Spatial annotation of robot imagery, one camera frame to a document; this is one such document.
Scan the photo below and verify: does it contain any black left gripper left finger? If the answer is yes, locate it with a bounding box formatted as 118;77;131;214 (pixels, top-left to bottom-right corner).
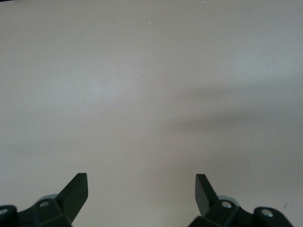
0;173;89;227

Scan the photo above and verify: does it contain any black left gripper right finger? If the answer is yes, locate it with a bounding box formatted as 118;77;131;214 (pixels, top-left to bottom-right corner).
189;174;294;227

